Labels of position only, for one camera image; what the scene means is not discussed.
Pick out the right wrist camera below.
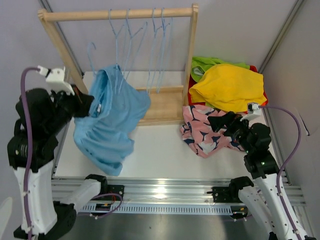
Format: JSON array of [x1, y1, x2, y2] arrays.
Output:
[[240, 102, 262, 122]]

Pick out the blue hanger of green shorts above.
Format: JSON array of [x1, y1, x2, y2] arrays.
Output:
[[156, 7, 169, 94]]

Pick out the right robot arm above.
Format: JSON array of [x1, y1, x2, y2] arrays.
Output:
[[208, 112, 312, 240]]

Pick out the yellow shorts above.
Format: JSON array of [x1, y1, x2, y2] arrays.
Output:
[[188, 63, 268, 112]]

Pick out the green shorts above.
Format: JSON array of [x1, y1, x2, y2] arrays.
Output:
[[190, 56, 250, 83]]

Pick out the wooden clothes rack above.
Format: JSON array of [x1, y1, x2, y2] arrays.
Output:
[[37, 3, 199, 126]]

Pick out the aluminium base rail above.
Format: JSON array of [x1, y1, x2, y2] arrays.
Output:
[[51, 177, 306, 206]]

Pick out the pink patterned shorts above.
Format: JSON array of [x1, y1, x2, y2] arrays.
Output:
[[180, 104, 244, 158]]

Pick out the light blue shorts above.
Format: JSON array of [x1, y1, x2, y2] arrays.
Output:
[[73, 64, 151, 176]]

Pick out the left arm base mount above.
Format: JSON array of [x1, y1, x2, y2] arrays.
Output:
[[97, 184, 125, 201]]

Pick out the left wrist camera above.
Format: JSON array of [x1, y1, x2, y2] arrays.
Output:
[[37, 65, 75, 96]]

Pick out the blue hanger of yellow shorts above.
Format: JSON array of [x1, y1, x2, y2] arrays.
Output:
[[146, 8, 162, 96]]

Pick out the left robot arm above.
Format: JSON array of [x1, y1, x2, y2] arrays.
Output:
[[7, 86, 109, 240]]

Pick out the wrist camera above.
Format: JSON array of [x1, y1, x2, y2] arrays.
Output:
[[240, 102, 262, 122], [37, 65, 75, 96]]

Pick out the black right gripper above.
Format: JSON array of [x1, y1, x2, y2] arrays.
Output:
[[207, 111, 254, 154]]

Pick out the orange shorts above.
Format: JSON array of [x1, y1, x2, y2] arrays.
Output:
[[187, 65, 269, 106]]

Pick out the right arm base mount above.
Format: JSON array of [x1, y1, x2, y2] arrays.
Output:
[[206, 186, 241, 204]]

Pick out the blue hanger of pink shorts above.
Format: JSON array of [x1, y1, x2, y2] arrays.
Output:
[[108, 9, 125, 67]]

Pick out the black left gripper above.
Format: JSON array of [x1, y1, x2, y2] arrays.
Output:
[[46, 82, 95, 135]]

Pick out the slotted cable duct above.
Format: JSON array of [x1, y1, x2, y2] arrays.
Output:
[[80, 203, 233, 216]]

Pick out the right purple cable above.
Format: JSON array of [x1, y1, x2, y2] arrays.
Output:
[[258, 104, 302, 240]]

